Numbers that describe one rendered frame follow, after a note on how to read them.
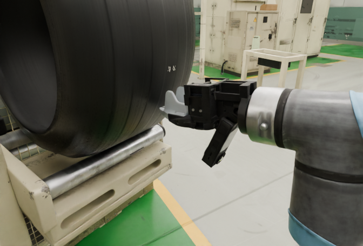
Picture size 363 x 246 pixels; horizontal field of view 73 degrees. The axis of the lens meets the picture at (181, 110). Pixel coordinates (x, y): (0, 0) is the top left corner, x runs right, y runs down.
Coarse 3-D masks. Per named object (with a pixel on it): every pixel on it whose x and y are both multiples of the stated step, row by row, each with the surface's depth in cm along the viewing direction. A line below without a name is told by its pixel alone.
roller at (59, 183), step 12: (144, 132) 67; (156, 132) 69; (120, 144) 61; (132, 144) 62; (144, 144) 65; (96, 156) 56; (108, 156) 57; (120, 156) 59; (72, 168) 51; (84, 168) 52; (96, 168) 54; (48, 180) 48; (60, 180) 49; (72, 180) 50; (84, 180) 53; (60, 192) 49
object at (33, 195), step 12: (12, 156) 51; (12, 168) 47; (24, 168) 47; (12, 180) 47; (24, 180) 44; (36, 180) 44; (24, 192) 44; (36, 192) 41; (48, 192) 43; (24, 204) 47; (36, 204) 42; (48, 204) 43; (36, 216) 43; (48, 216) 44; (48, 228) 44
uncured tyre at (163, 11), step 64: (0, 0) 67; (64, 0) 33; (128, 0) 36; (192, 0) 50; (0, 64) 69; (64, 64) 37; (128, 64) 39; (192, 64) 54; (64, 128) 45; (128, 128) 49
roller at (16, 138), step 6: (12, 132) 67; (18, 132) 67; (0, 138) 64; (6, 138) 65; (12, 138) 65; (18, 138) 66; (24, 138) 67; (6, 144) 64; (12, 144) 65; (18, 144) 67; (24, 144) 69
